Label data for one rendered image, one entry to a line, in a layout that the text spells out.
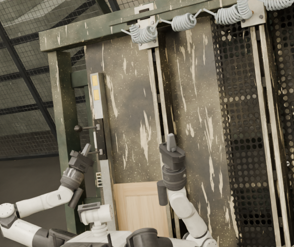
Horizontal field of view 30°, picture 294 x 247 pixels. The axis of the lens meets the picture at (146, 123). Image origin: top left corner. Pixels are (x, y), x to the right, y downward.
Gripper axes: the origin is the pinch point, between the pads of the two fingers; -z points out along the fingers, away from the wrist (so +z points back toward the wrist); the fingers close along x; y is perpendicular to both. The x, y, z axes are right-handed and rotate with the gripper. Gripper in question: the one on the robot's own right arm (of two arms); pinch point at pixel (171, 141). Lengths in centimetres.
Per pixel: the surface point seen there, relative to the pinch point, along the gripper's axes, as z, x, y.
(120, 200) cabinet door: 56, 52, 0
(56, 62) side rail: 0, 104, -1
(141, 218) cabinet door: 61, 40, 3
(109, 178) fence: 46, 59, -1
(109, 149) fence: 35, 65, 4
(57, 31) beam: -16, 102, 2
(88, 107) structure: 23, 90, 7
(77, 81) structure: 11, 99, 7
